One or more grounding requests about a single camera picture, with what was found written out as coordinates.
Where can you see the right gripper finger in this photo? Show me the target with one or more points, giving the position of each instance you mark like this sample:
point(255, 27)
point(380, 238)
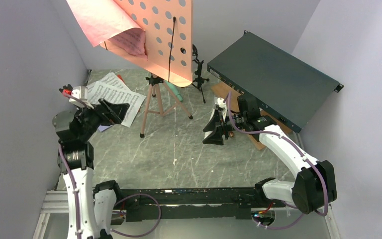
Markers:
point(216, 138)
point(215, 122)

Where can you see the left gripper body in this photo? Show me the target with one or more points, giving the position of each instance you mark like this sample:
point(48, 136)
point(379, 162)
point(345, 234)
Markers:
point(93, 118)

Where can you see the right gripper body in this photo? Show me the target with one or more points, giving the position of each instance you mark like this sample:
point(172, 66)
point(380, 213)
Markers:
point(238, 120)

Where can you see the purple sheet paper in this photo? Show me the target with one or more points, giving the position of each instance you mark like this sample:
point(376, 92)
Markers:
point(102, 128)

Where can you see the white sheet music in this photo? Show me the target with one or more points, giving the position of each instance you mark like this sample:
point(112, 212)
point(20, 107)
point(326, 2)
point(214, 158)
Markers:
point(109, 79)
point(117, 95)

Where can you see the black tripod mic stand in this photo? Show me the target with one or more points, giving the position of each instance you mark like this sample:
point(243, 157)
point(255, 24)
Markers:
point(198, 81)

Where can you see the green condenser microphone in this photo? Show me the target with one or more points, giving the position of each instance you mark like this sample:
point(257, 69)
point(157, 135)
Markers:
point(175, 91)

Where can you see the pink sheet music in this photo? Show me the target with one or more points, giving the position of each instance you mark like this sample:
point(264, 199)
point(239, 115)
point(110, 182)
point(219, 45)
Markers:
point(105, 20)

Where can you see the pink music stand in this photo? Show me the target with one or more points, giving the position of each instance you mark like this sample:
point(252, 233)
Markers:
point(167, 25)

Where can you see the white handheld microphone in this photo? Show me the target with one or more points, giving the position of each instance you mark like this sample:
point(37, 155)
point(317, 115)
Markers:
point(207, 134)

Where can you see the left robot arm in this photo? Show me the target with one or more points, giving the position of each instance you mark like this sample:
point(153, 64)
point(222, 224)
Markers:
point(89, 206)

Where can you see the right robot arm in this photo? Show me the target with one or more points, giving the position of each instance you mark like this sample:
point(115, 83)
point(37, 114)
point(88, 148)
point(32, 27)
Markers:
point(314, 185)

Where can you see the wooden board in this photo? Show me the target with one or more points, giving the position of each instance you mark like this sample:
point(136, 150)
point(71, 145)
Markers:
point(221, 89)

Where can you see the dark rack audio unit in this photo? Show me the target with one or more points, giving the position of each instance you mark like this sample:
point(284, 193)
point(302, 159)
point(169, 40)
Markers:
point(287, 88)

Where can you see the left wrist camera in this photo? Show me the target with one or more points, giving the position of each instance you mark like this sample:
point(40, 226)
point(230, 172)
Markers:
point(77, 96)

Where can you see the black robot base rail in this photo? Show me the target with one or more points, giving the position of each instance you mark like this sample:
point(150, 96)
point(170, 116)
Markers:
point(189, 203)

